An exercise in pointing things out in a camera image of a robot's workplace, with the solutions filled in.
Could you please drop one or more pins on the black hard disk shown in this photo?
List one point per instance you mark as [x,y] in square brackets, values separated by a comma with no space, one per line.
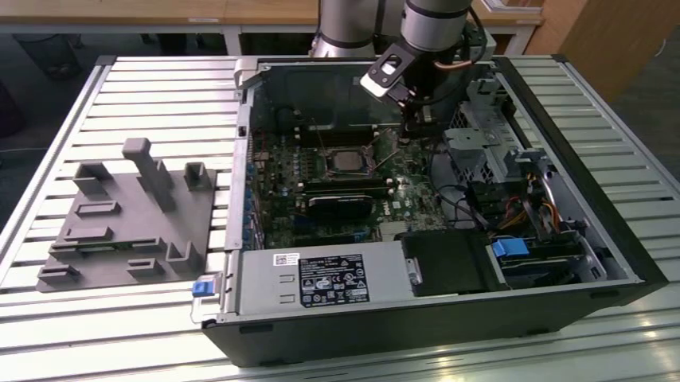
[536,270]

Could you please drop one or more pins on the green motherboard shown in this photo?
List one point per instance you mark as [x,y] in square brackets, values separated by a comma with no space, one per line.
[420,199]

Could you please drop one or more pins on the blue disk carrier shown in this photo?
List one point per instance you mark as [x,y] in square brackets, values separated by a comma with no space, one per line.
[509,248]

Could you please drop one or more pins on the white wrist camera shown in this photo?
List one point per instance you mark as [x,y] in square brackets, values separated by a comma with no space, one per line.
[385,77]

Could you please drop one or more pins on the black printed label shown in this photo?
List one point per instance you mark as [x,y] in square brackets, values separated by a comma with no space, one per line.
[332,282]

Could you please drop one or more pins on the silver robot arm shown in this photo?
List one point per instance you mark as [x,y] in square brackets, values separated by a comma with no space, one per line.
[436,24]

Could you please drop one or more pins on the CPU socket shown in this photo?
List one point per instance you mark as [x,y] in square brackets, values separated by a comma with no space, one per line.
[325,164]

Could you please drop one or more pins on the white barcode label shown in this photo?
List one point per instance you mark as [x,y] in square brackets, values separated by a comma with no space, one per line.
[286,258]

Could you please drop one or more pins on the grey power supply unit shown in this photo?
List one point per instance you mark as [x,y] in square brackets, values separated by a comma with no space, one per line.
[266,278]

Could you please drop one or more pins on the wooden desk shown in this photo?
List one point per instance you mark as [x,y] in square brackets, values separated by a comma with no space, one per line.
[159,10]

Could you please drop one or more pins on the white tray on desk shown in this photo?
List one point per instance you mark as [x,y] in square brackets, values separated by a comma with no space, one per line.
[509,5]

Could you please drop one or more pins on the silver chipset heatsink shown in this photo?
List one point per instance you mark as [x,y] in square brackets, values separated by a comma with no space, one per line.
[393,231]

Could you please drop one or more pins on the silver CPU plate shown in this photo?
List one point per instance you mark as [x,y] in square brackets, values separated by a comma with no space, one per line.
[349,162]

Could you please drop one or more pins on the grey parts rack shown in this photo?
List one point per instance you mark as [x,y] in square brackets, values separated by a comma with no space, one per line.
[133,223]

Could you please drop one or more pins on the black graphics card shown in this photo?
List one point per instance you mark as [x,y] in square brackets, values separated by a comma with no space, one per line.
[340,207]

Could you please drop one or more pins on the metal drive cage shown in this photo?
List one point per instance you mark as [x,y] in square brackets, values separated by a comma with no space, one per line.
[479,159]

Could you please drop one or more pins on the black waste bin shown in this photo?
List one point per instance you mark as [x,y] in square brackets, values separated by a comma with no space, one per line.
[48,55]

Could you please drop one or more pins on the blue case latch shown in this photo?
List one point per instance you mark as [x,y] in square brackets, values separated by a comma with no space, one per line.
[202,289]

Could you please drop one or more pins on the black open PC case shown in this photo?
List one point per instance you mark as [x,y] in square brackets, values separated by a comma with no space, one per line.
[372,338]

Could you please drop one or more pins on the black plastic duct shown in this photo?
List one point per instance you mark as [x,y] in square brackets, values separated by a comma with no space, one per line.
[446,262]

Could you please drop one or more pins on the wooden cabinet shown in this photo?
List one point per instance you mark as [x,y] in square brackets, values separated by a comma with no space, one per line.
[611,40]

